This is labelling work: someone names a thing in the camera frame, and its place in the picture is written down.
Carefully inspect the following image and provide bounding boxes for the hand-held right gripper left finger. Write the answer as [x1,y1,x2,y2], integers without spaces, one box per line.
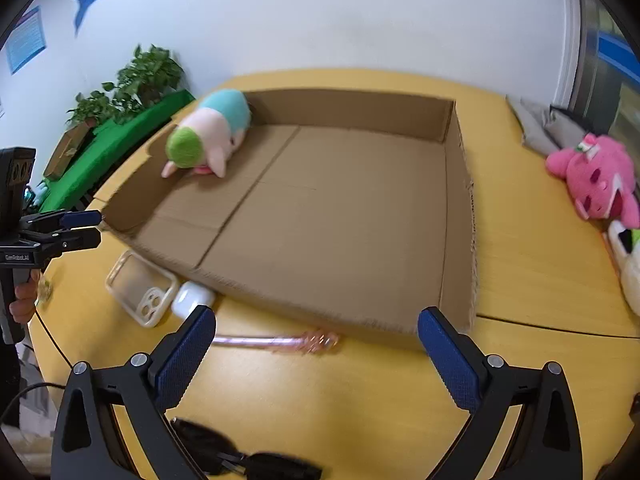
[52,305,217,480]

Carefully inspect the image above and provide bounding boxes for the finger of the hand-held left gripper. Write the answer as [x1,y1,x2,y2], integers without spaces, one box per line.
[20,227,102,263]
[19,209,103,234]

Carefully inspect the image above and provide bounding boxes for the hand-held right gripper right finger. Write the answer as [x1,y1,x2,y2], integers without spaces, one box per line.
[417,306,583,480]

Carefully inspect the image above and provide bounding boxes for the white earbuds case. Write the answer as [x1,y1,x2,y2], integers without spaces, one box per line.
[171,281,217,320]

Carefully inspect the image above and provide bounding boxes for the cream clear phone case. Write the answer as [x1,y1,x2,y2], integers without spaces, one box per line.
[105,250,180,329]

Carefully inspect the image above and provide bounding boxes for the pink pen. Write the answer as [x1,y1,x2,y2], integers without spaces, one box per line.
[212,327,341,356]

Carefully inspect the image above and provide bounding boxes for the black sunglasses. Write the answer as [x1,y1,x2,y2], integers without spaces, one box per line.
[170,416,323,480]

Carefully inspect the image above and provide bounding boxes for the shallow cardboard box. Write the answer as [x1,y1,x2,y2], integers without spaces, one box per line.
[86,87,480,352]

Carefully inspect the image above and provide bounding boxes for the person's left hand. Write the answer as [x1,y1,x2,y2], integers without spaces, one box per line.
[11,269,45,326]

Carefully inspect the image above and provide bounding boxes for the wooden planter box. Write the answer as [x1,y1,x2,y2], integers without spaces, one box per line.
[42,122,96,181]

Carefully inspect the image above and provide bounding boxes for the green cloth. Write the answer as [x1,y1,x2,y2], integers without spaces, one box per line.
[37,89,196,213]

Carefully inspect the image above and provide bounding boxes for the small potted plant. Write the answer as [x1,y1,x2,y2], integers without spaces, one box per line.
[66,82,118,128]

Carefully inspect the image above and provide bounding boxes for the green pink blue plush toy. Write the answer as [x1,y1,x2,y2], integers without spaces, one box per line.
[161,89,252,179]

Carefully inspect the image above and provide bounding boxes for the large potted plant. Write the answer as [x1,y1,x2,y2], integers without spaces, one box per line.
[114,45,186,111]

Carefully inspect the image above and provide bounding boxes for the white plush toy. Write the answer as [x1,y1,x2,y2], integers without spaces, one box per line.
[602,220,640,317]

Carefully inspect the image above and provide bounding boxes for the grey cloth bag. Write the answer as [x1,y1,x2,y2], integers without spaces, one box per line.
[506,95,608,156]

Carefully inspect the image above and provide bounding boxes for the blue window sign band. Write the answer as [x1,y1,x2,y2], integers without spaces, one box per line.
[595,30,640,92]

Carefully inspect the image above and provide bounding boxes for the blue wall poster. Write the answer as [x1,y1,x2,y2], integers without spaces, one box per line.
[2,6,48,76]

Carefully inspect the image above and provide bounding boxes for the black cable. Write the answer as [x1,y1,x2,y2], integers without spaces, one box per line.
[0,382,66,427]

